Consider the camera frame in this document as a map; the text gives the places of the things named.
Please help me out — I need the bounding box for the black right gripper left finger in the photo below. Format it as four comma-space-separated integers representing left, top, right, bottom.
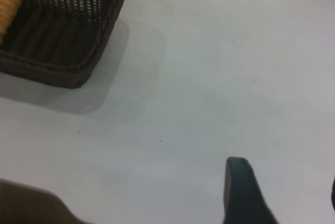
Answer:
222, 156, 280, 224

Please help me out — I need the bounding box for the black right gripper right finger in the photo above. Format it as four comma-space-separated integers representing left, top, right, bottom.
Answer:
330, 175, 335, 209

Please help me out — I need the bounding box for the black woven wicker basket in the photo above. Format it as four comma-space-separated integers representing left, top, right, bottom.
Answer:
0, 0, 128, 89

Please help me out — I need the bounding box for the ridged golden bread roll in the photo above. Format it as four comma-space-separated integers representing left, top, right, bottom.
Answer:
0, 0, 27, 44

